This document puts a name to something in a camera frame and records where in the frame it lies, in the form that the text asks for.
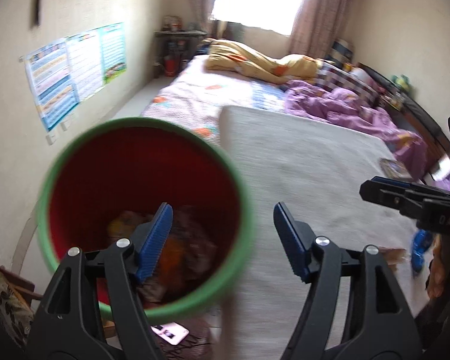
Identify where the blue foil bag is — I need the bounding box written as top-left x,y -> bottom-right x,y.
410,229 -> 434,276

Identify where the smartphone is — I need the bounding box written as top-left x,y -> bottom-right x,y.
379,158 -> 413,182

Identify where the dark headboard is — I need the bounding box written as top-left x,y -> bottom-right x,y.
358,63 -> 450,172

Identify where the red bin with green rim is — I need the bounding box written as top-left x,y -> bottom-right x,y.
36,117 -> 254,323

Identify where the purple quilt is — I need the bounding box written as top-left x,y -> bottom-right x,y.
283,79 -> 430,179

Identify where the green plush toy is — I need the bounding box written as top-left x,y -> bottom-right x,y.
391,75 -> 412,94

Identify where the plaid pillow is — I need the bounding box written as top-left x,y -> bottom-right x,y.
314,60 -> 378,106

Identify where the blue striped pillow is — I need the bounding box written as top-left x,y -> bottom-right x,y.
326,38 -> 354,68

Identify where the floral cushion chair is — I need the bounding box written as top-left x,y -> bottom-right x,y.
0,266 -> 43,350

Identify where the pink patterned bed sheet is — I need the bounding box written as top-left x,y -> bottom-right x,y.
142,55 -> 284,144

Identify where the right pink curtain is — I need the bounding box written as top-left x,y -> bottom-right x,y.
289,0 -> 353,59

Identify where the red bucket under table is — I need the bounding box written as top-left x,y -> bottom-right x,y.
163,56 -> 179,77

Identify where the yellow quilt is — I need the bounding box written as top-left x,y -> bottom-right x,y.
204,40 -> 320,85

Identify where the dark side table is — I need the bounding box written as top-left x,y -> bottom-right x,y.
153,30 -> 207,78

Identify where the left wall chart poster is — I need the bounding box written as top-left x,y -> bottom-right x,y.
23,38 -> 80,132

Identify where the wall chart poster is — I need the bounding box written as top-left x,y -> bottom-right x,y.
66,29 -> 104,102
23,38 -> 80,132

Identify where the middle wall chart poster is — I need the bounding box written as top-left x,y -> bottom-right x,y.
66,29 -> 104,102

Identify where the right green wall poster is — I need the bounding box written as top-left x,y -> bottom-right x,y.
99,23 -> 127,84

